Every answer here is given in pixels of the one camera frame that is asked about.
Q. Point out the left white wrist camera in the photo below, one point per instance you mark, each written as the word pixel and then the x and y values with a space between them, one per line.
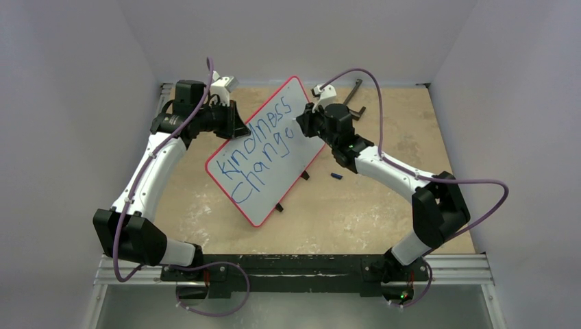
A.
pixel 221 88

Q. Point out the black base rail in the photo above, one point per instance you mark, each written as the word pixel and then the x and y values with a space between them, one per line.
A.
pixel 368 275

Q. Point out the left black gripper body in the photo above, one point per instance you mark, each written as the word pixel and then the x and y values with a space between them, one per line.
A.
pixel 218 120

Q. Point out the blue marker cap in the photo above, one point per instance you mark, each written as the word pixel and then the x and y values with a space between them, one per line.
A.
pixel 336 175

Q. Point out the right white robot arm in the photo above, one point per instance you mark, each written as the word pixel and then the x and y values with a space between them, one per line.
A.
pixel 438 207

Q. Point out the red framed whiteboard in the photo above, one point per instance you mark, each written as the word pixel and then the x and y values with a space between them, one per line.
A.
pixel 256 171

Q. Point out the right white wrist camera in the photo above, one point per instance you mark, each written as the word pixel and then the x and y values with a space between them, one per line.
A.
pixel 323 96

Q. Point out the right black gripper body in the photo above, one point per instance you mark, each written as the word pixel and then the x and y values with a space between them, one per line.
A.
pixel 311 120

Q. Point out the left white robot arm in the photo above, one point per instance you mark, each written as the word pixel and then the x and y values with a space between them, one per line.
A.
pixel 126 229

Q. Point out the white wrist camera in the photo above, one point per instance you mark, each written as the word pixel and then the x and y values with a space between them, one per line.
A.
pixel 323 96
pixel 221 88

